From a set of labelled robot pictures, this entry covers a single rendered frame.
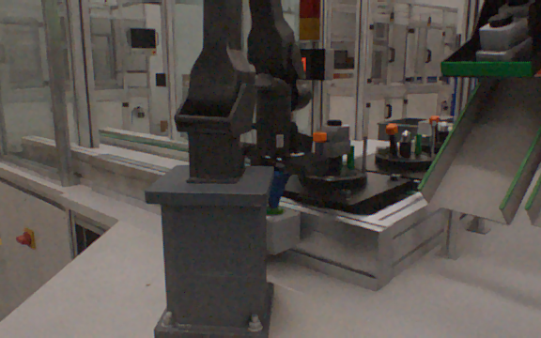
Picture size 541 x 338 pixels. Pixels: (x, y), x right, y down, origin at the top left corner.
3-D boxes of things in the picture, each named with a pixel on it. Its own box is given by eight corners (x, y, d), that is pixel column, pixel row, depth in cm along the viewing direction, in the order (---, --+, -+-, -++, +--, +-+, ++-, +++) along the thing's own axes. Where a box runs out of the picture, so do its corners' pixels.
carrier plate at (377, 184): (351, 216, 79) (351, 204, 78) (250, 191, 94) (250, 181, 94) (411, 188, 96) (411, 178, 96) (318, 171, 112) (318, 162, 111)
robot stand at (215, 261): (152, 342, 58) (142, 191, 53) (181, 287, 72) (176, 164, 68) (267, 346, 57) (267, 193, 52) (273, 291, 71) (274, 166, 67)
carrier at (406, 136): (431, 190, 95) (436, 130, 92) (334, 173, 111) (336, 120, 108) (470, 170, 113) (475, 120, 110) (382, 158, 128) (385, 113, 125)
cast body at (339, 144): (333, 158, 90) (334, 122, 88) (315, 155, 93) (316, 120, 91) (355, 152, 96) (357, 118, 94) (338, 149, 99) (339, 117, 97)
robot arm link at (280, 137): (308, 123, 66) (332, 118, 71) (220, 114, 78) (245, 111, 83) (307, 177, 68) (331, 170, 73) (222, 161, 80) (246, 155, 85)
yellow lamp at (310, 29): (312, 39, 103) (312, 17, 102) (294, 40, 107) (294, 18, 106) (324, 40, 107) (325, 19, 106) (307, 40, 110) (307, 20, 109)
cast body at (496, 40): (504, 74, 63) (500, 25, 59) (477, 71, 66) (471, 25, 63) (542, 50, 65) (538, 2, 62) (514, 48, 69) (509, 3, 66)
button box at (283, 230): (274, 256, 75) (274, 220, 73) (192, 226, 88) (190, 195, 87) (301, 243, 80) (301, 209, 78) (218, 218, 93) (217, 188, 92)
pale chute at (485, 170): (510, 226, 63) (502, 208, 60) (426, 204, 73) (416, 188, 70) (582, 78, 71) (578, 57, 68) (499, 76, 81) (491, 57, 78)
